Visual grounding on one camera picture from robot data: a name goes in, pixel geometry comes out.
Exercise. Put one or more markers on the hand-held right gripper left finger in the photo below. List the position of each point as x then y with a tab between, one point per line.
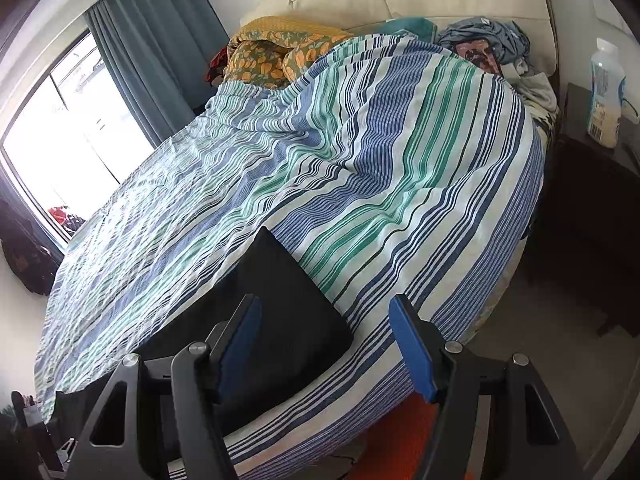
240	355

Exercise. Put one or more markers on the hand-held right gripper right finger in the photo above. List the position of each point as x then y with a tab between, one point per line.
412	350

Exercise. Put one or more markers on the black pants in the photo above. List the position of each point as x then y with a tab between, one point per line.
290	310

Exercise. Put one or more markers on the orange fleece robe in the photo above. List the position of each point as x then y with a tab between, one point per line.
390	435

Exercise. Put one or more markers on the cream bed mattress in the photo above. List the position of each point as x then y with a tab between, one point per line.
500	305

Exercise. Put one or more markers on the striped bed sheet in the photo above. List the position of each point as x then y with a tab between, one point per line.
375	160

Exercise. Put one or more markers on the dark nightstand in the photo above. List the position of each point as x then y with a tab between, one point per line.
580	220

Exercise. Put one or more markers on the red and black bundle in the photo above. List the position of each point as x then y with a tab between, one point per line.
65	217

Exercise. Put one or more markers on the hanging dark jackets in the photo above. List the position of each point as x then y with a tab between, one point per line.
30	260

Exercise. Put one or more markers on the glass sliding door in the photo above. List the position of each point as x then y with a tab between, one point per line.
75	150

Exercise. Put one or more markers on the white crumpled cloth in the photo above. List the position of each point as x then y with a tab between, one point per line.
535	87

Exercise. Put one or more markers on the red cloth pile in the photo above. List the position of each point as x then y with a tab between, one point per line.
217	65

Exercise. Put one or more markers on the dark floral cloth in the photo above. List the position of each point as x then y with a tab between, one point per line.
477	57

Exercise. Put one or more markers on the orange floral quilt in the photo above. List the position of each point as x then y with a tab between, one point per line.
270	55

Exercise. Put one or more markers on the white plastic bottle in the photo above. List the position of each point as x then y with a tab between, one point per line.
606	95

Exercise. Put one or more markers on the teal pillow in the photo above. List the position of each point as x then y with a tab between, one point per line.
407	27

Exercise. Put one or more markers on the grey-blue clothes pile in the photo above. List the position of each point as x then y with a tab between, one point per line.
490	35

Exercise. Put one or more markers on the blue curtain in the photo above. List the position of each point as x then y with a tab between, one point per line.
150	35

